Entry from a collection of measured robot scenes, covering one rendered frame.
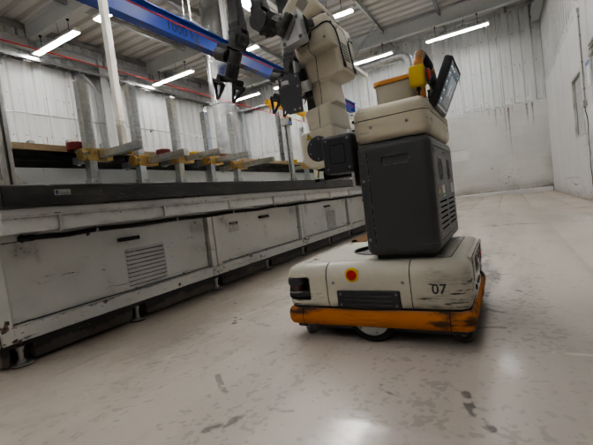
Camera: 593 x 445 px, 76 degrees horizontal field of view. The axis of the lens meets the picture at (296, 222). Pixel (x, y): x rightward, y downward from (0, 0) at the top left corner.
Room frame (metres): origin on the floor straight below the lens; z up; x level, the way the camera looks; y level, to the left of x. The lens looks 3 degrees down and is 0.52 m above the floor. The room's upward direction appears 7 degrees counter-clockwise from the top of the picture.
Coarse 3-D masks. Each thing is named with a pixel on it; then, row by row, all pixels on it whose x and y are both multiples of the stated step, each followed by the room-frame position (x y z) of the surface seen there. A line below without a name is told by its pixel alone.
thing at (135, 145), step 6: (126, 144) 1.54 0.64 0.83; (132, 144) 1.52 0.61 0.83; (138, 144) 1.52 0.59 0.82; (102, 150) 1.62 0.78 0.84; (108, 150) 1.60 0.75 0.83; (114, 150) 1.58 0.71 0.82; (120, 150) 1.56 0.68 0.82; (126, 150) 1.54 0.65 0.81; (132, 150) 1.56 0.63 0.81; (102, 156) 1.62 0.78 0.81; (108, 156) 1.63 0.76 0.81; (78, 162) 1.70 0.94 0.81; (84, 162) 1.71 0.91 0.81
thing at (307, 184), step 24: (0, 192) 1.29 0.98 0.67; (24, 192) 1.35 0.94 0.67; (48, 192) 1.42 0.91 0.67; (72, 192) 1.50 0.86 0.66; (96, 192) 1.58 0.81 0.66; (120, 192) 1.68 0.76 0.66; (144, 192) 1.79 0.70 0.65; (168, 192) 1.91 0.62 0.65; (192, 192) 2.06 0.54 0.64; (216, 192) 2.23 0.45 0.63; (240, 192) 2.44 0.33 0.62
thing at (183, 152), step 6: (180, 150) 1.74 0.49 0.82; (186, 150) 1.75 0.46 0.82; (150, 156) 1.84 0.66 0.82; (156, 156) 1.82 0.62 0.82; (162, 156) 1.80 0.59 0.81; (168, 156) 1.78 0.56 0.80; (174, 156) 1.76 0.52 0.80; (180, 156) 1.77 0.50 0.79; (126, 162) 1.92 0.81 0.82; (150, 162) 1.84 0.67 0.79; (126, 168) 1.93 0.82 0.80; (132, 168) 1.95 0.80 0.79
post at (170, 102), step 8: (168, 96) 2.05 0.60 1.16; (168, 104) 2.04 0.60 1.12; (168, 112) 2.05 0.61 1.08; (176, 120) 2.06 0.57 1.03; (176, 128) 2.05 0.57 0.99; (176, 136) 2.04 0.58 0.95; (176, 144) 2.04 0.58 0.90; (176, 168) 2.04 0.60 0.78; (176, 176) 2.05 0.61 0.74; (184, 176) 2.06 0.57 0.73
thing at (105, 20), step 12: (108, 12) 2.90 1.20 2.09; (276, 12) 3.95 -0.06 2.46; (108, 24) 2.89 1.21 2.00; (108, 36) 2.87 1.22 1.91; (108, 48) 2.87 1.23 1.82; (108, 60) 2.88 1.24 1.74; (360, 72) 6.18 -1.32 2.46; (120, 96) 2.90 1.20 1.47; (120, 108) 2.89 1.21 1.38; (120, 120) 2.87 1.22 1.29; (120, 132) 2.87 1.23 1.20; (120, 144) 2.88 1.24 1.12
